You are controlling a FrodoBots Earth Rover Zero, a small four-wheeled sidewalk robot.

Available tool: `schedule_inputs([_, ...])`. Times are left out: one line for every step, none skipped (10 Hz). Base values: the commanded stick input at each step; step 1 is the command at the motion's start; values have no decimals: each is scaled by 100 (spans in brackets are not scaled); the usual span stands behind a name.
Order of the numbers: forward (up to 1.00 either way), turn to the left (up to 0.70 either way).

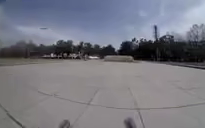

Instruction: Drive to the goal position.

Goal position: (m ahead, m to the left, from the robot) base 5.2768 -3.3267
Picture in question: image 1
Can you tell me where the row of trees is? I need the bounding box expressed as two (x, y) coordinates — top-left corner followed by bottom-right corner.
(0, 23), (205, 63)

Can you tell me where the low concrete block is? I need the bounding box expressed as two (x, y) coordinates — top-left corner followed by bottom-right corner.
(103, 54), (135, 63)

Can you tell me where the tall chimney tower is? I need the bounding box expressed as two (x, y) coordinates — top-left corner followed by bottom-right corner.
(153, 24), (159, 43)

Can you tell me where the grey concrete slab plaza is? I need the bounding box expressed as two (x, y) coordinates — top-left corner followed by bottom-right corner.
(0, 59), (205, 128)

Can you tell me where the robot's own part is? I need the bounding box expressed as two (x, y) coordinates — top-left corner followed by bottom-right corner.
(123, 117), (137, 128)
(58, 119), (71, 128)

